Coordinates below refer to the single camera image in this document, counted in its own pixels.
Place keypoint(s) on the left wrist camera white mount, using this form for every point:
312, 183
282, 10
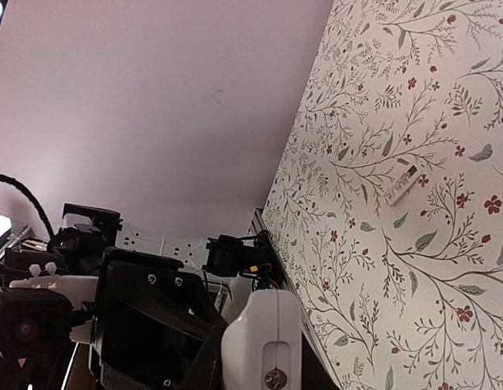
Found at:
42, 309

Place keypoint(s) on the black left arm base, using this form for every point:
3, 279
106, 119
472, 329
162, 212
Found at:
230, 256

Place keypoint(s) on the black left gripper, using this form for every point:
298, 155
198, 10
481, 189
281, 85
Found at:
150, 319

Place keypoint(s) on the white battery cover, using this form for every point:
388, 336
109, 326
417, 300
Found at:
406, 173

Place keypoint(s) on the aluminium table edge rail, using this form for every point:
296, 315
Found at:
263, 240

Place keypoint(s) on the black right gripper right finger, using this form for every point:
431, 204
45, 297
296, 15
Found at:
313, 374

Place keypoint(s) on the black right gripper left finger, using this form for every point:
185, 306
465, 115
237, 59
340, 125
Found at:
206, 372

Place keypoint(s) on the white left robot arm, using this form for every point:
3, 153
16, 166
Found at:
75, 250

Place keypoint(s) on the floral patterned table mat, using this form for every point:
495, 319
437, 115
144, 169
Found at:
407, 296

